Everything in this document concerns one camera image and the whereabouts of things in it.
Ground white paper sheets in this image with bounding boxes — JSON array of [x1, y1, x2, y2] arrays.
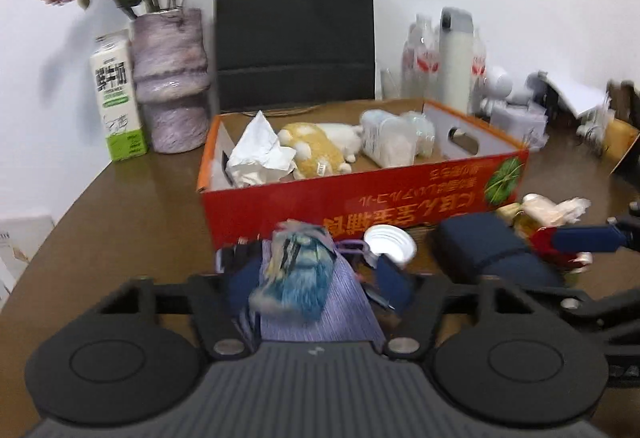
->
[[537, 70, 613, 119]]

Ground white cardboard box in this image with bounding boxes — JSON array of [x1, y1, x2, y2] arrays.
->
[[0, 215, 56, 299]]

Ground clear plastic bottle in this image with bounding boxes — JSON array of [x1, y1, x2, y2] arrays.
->
[[360, 109, 418, 169]]

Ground clear glass cup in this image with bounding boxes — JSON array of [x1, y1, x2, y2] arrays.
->
[[380, 68, 406, 100]]

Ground blue fuzzy toy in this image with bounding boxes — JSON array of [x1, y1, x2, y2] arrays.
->
[[249, 220, 337, 321]]

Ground black paper bag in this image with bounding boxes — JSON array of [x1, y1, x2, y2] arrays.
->
[[214, 0, 377, 115]]

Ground crumpled white tissue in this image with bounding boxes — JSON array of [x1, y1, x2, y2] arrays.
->
[[226, 110, 298, 189]]

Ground clear water bottle red label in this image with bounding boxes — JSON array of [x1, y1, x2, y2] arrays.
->
[[469, 28, 489, 116], [402, 15, 443, 100]]

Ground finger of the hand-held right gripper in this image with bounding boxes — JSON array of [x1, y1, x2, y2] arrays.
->
[[554, 200, 640, 255], [550, 287, 640, 355]]

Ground purple drawstring pouch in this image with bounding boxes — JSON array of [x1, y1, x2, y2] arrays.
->
[[240, 238, 386, 349]]

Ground white robot toy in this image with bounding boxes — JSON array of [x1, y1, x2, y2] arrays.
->
[[480, 65, 531, 119]]

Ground white green milk carton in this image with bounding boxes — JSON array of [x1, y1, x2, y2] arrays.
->
[[89, 29, 150, 163]]

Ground purple textured vase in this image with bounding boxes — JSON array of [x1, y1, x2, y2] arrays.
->
[[131, 8, 211, 154]]

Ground red fabric flower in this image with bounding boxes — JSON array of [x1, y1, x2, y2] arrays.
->
[[530, 227, 593, 271]]

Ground white thermos flask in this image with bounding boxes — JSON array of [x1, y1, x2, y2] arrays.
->
[[438, 7, 475, 116]]

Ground navy blue pouch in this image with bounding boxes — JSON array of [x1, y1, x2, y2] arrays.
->
[[431, 213, 563, 289]]

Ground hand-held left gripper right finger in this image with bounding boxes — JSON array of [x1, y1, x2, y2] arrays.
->
[[375, 255, 535, 361]]

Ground yellow cardboard box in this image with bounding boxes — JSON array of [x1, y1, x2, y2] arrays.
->
[[602, 80, 640, 179]]

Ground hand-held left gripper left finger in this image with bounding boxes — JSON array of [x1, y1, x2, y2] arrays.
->
[[95, 243, 262, 361]]

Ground orange cardboard box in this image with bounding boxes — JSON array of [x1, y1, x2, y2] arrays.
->
[[196, 99, 530, 251]]

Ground white round jar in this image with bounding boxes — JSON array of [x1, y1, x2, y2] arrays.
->
[[364, 224, 417, 267]]

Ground yellow white plush toy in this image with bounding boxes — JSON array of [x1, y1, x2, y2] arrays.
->
[[277, 122, 365, 179]]

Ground brown wooden desktop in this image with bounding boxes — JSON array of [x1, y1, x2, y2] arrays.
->
[[0, 97, 640, 349]]

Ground white wrapper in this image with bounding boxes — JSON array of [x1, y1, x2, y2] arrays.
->
[[522, 193, 592, 226]]

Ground printed tin box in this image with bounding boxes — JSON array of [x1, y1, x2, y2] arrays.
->
[[490, 100, 548, 151]]

